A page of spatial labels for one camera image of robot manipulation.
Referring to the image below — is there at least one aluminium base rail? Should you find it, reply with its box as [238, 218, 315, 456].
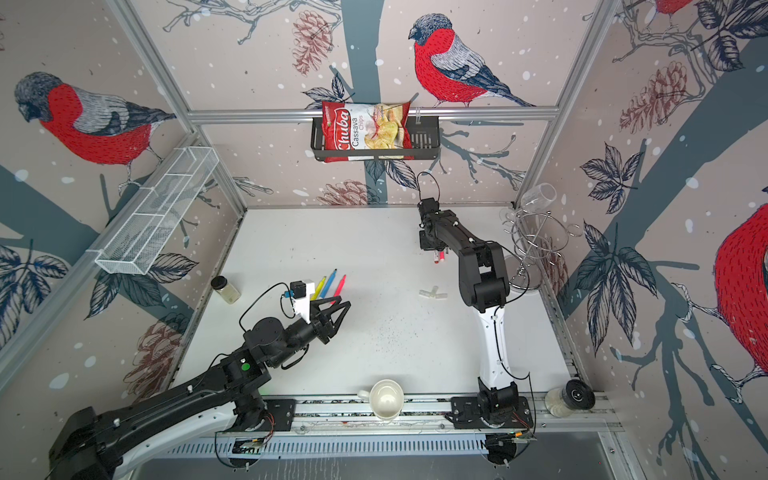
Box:
[158, 394, 623, 468]

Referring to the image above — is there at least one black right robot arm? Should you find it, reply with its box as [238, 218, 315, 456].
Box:
[417, 198, 520, 425]

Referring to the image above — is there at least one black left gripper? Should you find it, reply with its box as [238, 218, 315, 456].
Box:
[269, 294, 350, 370]

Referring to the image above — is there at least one clear wine glass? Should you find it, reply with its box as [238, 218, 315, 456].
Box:
[499, 183, 557, 222]

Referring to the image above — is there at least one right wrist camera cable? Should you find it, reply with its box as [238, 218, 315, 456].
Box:
[416, 171, 442, 202]

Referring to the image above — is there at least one black wire wall basket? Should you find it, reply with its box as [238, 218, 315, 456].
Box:
[310, 113, 441, 163]

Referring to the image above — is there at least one glass jar right of rail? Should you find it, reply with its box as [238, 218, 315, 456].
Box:
[545, 378, 596, 418]

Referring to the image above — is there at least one chrome glass holder stand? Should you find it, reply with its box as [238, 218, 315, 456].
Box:
[499, 207, 583, 292]

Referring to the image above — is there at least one red cassava chips bag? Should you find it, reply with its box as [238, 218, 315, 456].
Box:
[317, 101, 413, 163]

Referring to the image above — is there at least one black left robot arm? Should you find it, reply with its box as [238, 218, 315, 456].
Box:
[47, 297, 351, 479]

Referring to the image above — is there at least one pink highlighter pen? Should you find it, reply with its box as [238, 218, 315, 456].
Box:
[333, 275, 347, 297]

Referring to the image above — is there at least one blue highlighter pen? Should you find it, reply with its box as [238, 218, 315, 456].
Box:
[319, 269, 337, 299]

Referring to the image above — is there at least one white mesh wall shelf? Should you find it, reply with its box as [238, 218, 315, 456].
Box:
[95, 146, 219, 275]

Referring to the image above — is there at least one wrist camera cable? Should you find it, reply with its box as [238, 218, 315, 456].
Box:
[416, 171, 442, 202]
[238, 281, 295, 331]

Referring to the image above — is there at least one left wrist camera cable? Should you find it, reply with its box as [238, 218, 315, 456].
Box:
[238, 281, 295, 331]

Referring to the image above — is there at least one white ceramic cup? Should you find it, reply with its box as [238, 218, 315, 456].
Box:
[357, 379, 405, 422]

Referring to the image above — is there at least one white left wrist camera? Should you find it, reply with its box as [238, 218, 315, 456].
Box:
[289, 280, 316, 324]

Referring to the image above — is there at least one small glass spice jar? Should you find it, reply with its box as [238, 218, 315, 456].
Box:
[210, 275, 241, 305]

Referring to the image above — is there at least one white pen cap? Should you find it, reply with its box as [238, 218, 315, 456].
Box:
[418, 286, 448, 300]

